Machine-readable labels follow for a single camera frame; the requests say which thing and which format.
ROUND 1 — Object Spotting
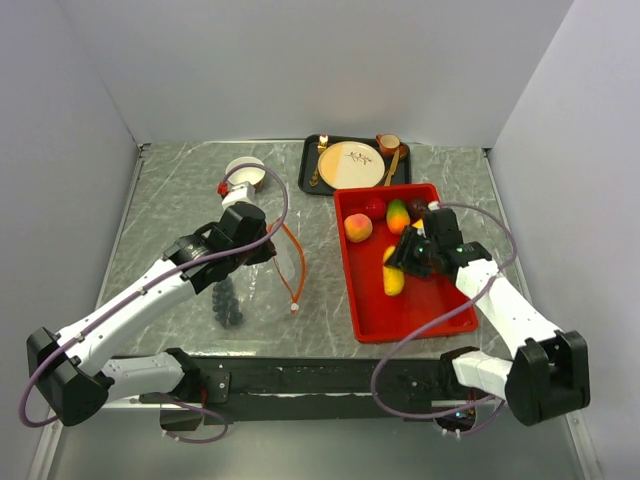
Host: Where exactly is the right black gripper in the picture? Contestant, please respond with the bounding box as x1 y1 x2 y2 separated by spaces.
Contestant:
384 225 438 280

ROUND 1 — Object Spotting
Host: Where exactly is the peach fruit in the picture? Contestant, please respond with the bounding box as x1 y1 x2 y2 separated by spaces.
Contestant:
343 213 373 243

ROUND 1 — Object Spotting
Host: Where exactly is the clear zip top bag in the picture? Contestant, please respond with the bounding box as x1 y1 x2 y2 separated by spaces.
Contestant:
224 225 307 329

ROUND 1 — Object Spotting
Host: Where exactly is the dark grape bunch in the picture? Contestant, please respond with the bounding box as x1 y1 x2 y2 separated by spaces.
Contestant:
211 277 244 328

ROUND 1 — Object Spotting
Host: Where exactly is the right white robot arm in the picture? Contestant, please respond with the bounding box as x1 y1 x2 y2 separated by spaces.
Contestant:
385 202 591 426

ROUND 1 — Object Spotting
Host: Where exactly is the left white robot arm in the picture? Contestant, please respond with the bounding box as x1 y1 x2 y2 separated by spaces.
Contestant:
26 201 276 426

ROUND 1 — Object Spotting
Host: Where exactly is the green orange mango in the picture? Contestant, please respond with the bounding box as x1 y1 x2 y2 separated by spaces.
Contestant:
386 199 411 235

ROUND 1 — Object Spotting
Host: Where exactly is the dark purple passionfruit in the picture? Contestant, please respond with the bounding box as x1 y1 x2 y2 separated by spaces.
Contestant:
406 197 429 221

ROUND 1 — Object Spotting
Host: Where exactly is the red wrinkled fruit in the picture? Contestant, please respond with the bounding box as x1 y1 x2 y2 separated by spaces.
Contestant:
363 197 387 221

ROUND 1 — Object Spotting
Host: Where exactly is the white brown bowl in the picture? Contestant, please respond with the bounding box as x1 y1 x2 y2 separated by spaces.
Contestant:
225 156 266 191

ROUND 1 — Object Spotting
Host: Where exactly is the red plastic bin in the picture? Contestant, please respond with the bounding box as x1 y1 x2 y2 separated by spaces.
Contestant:
333 183 467 344

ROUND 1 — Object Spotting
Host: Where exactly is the black serving tray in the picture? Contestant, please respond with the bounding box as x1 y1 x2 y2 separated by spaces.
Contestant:
298 134 412 197

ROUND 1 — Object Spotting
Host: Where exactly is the gold spoon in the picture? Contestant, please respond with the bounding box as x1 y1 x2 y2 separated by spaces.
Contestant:
393 143 409 170

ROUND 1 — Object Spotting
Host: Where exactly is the orange white plate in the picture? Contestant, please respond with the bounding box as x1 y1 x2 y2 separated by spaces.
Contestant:
318 141 385 190

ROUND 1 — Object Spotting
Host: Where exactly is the small brown cup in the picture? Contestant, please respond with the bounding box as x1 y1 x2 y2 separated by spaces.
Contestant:
376 134 401 158

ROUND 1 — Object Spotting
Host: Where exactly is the gold fork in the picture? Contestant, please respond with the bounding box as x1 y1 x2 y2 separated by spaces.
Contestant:
309 135 329 188

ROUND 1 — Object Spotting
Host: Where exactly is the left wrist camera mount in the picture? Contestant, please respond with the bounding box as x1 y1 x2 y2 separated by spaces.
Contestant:
217 182 255 210

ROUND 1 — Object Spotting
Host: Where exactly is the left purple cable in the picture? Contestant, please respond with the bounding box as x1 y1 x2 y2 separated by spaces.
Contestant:
18 162 291 445

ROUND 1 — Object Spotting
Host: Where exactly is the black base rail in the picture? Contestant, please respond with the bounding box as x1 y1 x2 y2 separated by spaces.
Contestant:
169 356 487 423

